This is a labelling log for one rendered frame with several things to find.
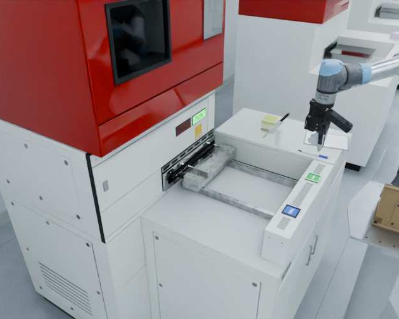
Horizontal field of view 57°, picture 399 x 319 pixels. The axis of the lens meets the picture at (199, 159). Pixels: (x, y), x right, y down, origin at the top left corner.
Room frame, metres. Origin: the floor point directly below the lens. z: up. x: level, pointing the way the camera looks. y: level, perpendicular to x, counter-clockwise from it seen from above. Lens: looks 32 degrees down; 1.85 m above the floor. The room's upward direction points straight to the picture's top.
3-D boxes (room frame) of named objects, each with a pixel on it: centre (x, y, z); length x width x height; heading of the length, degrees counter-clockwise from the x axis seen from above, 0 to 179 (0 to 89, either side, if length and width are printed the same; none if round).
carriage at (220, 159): (1.51, -0.06, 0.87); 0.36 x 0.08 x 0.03; 148
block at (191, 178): (1.38, 0.03, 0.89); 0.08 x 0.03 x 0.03; 58
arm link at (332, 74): (1.30, -0.47, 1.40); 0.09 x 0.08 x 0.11; 103
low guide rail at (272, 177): (1.53, -0.27, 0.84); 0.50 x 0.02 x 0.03; 58
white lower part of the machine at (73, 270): (1.58, 0.44, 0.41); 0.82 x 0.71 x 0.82; 148
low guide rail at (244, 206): (1.30, -0.13, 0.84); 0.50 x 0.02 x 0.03; 58
